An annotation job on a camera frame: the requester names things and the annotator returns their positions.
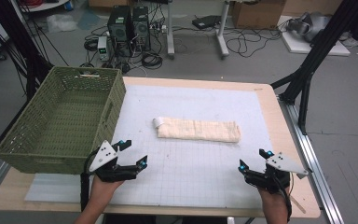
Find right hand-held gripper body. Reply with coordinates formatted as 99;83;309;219
243;151;310;194

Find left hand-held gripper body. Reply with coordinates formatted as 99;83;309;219
88;139;139;183

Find green woven basket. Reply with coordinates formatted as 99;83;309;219
0;65;128;175

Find cream towel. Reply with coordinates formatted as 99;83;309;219
152;116;242;144

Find person's right hand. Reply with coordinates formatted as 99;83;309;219
256;186;290;209

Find person's left hand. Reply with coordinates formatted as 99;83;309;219
89;175;125;203

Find thin wooden stick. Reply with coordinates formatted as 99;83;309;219
288;193;308;215

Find white grid mat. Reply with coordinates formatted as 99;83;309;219
24;84;276;210

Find grey bench power supply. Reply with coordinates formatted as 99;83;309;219
96;35;111;63

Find black angled metal stand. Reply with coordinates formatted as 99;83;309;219
269;0;358;136

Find white floor board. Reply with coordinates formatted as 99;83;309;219
277;15;351;57

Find large black computer tower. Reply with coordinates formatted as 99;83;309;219
106;5;135;58

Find slim black computer tower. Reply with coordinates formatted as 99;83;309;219
131;6;152;52

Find white power strip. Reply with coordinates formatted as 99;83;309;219
149;23;169;35

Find white desk leg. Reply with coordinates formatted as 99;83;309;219
165;0;176;61
215;0;231;60

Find grey headset device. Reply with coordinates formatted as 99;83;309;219
286;11;333;44

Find clear plastic bag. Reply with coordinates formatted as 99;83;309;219
46;13;79;35

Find large cardboard box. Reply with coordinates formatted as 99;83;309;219
230;0;287;31

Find small cardboard box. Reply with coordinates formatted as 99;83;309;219
88;0;135;9

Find flat black device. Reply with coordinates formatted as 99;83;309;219
191;14;223;31

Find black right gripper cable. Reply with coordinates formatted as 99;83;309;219
271;174;294;223

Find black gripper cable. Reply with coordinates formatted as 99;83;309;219
271;174;294;223
79;148;102;213

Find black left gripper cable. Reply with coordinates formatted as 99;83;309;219
79;148;102;213

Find aluminium rail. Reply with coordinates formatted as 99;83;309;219
278;95;346;224

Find coiled black cable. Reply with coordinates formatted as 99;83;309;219
141;51;164;71

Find loose black floor cables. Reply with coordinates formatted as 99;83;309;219
224;27;283;59

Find black stand with cables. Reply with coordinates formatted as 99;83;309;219
0;0;56;101

